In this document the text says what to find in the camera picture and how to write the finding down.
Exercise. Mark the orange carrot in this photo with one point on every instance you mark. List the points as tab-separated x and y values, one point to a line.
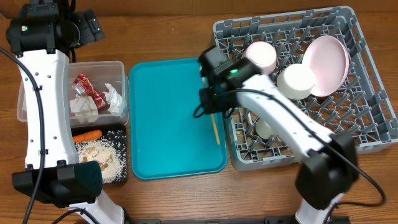
89	136

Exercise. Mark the red snack wrapper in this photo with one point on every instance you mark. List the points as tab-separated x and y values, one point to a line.
84	87

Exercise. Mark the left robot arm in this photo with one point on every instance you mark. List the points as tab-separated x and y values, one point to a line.
42	42

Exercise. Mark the black plastic tray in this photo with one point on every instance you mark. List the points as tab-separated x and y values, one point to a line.
82	130

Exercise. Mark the white plastic cup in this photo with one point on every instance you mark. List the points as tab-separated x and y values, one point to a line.
263	129

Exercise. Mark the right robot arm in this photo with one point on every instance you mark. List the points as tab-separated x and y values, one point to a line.
328	160

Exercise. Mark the clear plastic storage bin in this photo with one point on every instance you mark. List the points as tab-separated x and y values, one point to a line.
99	74

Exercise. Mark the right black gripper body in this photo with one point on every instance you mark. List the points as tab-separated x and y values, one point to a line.
221	102

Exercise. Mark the small white plate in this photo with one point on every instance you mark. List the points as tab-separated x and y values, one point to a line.
296	81

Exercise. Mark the grey dishwasher rack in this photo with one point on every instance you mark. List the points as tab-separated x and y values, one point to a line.
360	106

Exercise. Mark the white plastic fork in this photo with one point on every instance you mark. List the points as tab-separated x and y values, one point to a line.
249	118

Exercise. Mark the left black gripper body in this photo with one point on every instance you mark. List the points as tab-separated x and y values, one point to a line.
89	31

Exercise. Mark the wooden chopstick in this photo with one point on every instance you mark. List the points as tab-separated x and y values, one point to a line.
203	79

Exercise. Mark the large white plate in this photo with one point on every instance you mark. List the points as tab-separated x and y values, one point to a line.
328	59

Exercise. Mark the bowl with nuts and crumbs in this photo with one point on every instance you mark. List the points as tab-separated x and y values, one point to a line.
263	55

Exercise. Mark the white napkin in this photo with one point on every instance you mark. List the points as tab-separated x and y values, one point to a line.
113	99
84	108

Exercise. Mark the teal serving tray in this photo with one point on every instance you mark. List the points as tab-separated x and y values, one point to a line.
166	140

